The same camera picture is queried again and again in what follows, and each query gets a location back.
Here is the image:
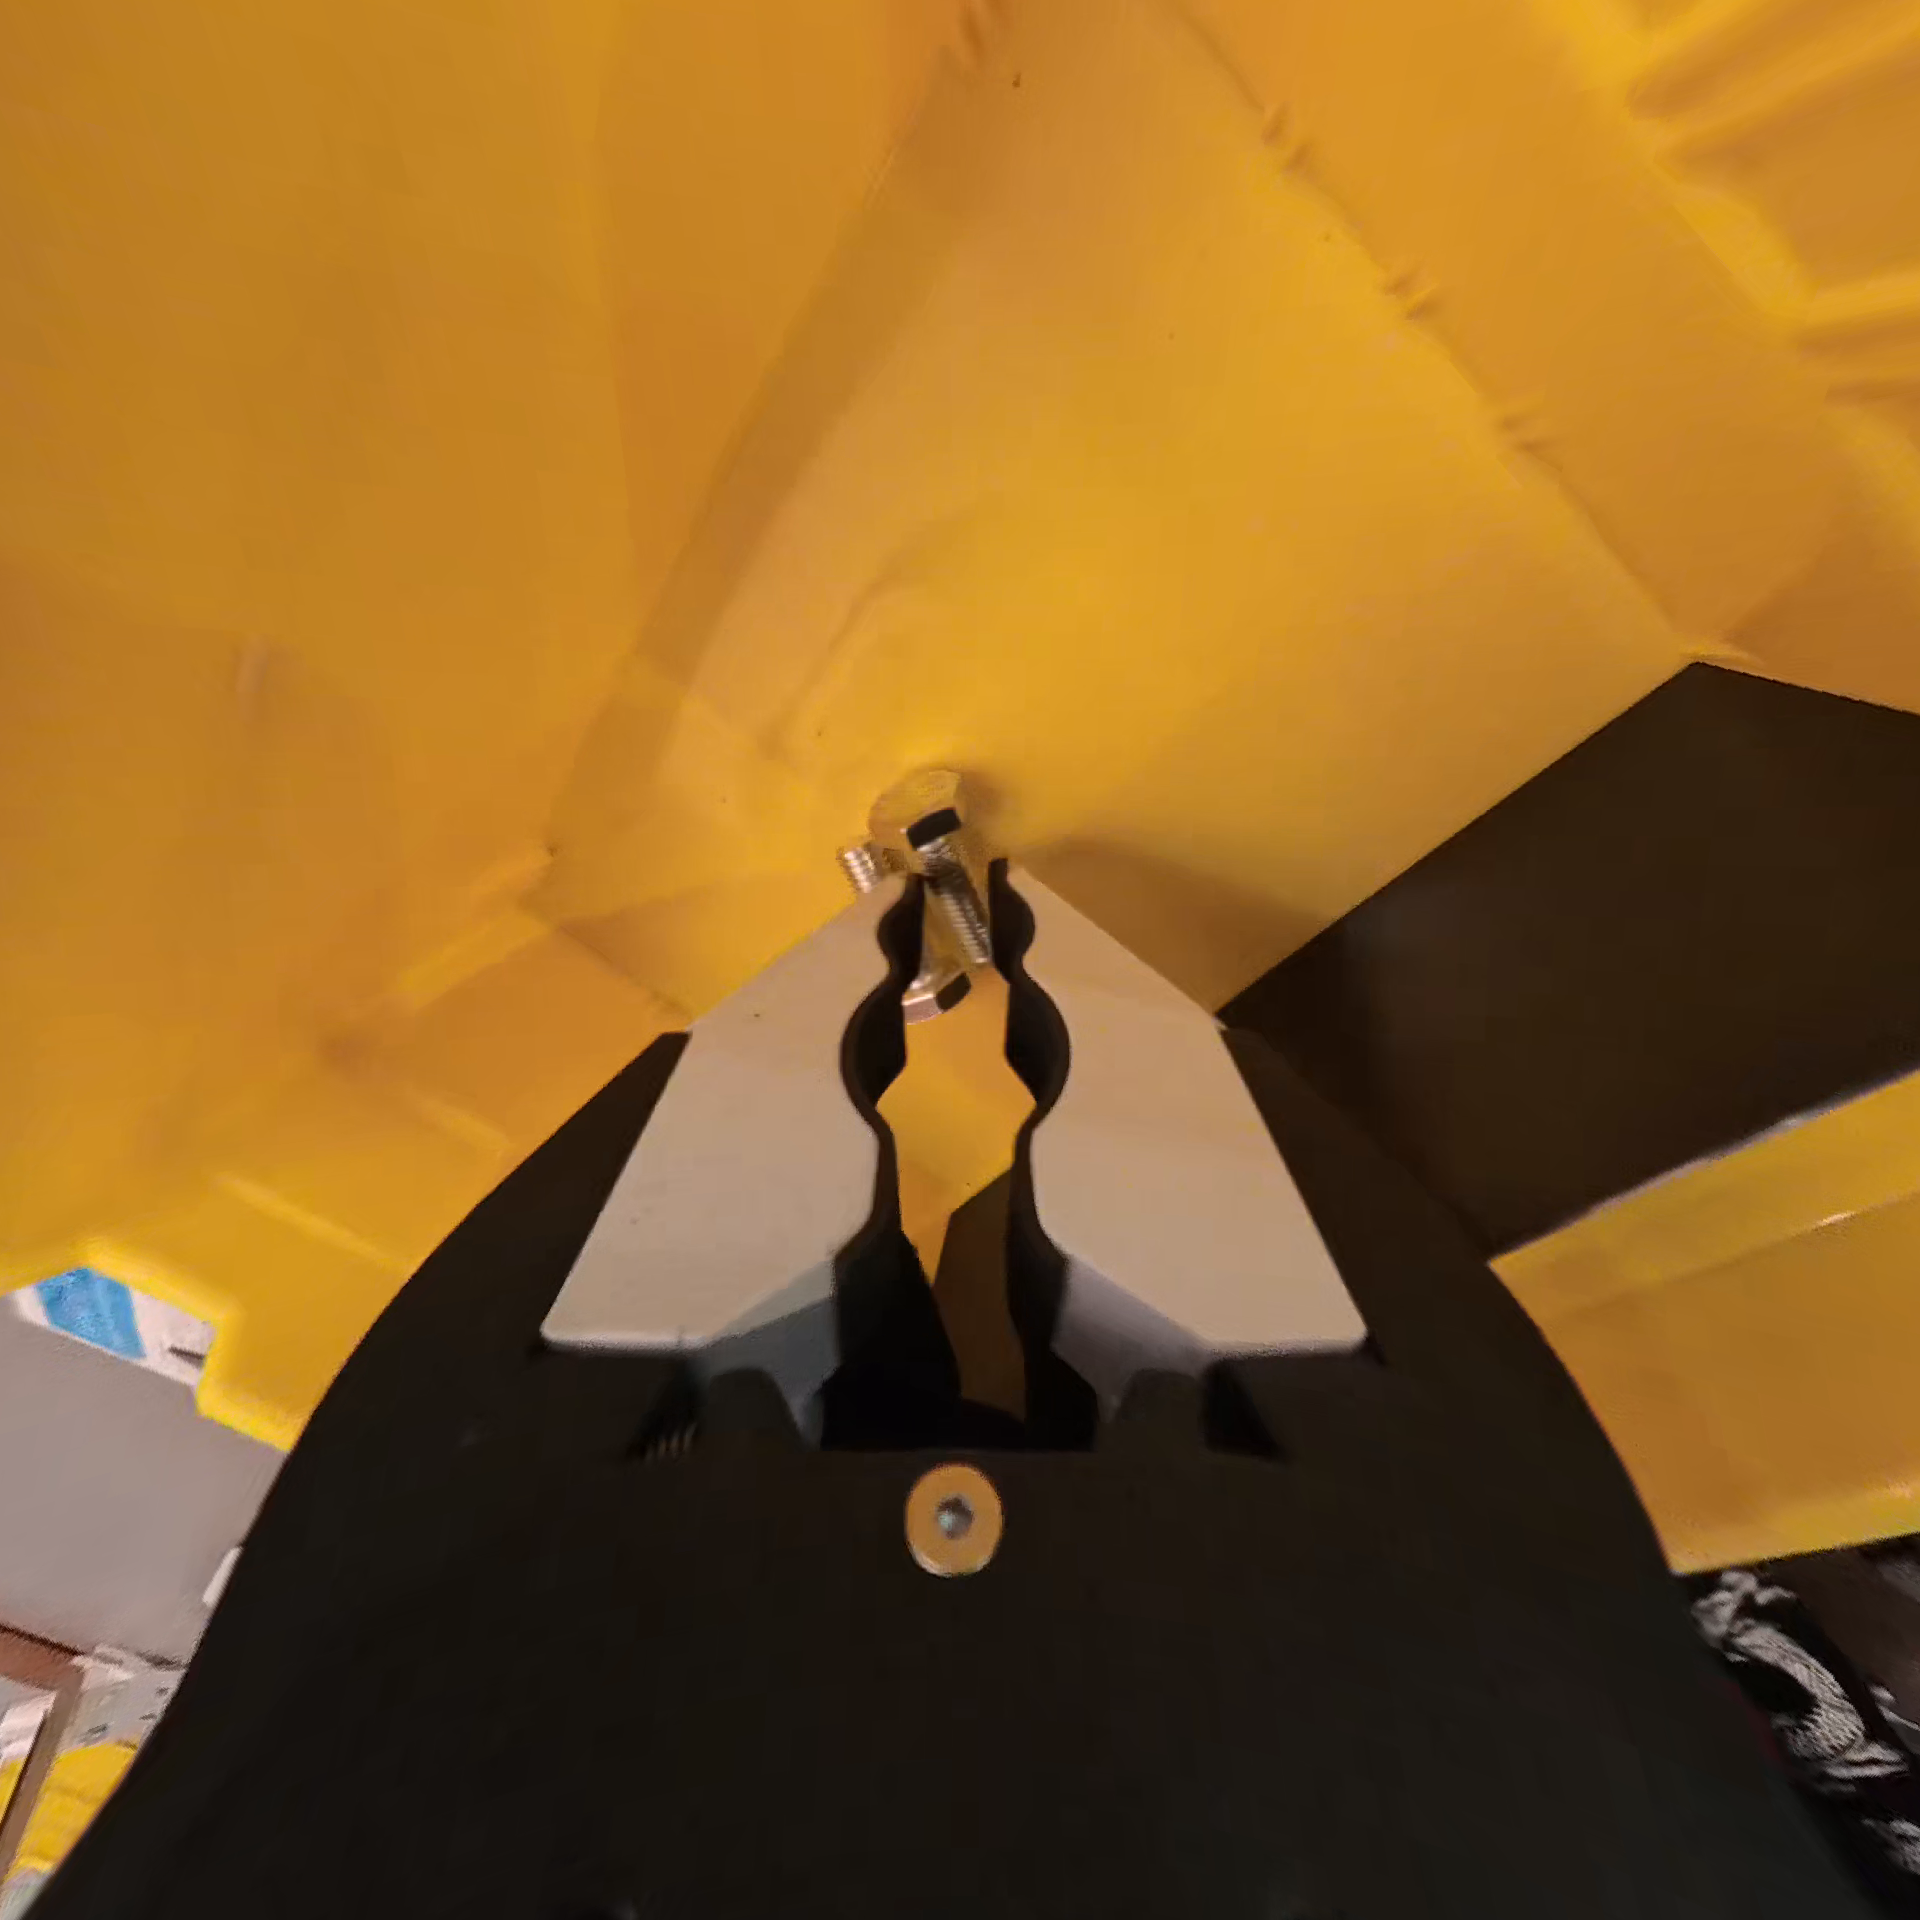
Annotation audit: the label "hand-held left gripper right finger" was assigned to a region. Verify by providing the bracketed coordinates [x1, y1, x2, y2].
[986, 859, 1371, 1446]

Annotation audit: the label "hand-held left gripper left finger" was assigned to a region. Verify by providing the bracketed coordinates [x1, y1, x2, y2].
[540, 874, 962, 1448]

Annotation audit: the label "silver hex bolt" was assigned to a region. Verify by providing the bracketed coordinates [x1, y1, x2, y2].
[838, 769, 971, 899]
[899, 839, 1000, 1032]

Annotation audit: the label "yellow storage bin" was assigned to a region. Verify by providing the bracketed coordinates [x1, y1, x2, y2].
[0, 0, 1920, 1574]

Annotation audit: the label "black bin divider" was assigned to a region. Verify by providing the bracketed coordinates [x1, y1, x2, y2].
[1215, 661, 1920, 1254]

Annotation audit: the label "white and blue leaflet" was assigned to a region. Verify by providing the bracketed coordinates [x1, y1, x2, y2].
[12, 1267, 220, 1389]

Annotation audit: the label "person's camouflage trousers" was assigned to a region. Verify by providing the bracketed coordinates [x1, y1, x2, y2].
[1688, 1560, 1920, 1877]

